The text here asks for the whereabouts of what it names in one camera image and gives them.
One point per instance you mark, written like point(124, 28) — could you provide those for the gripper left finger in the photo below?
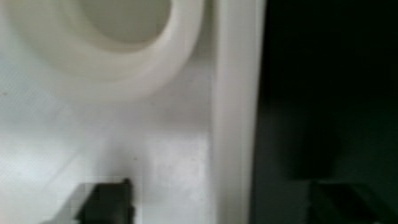
point(107, 208)

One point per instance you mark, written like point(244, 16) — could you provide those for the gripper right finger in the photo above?
point(345, 204)

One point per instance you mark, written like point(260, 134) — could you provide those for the white square tabletop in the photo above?
point(128, 90)

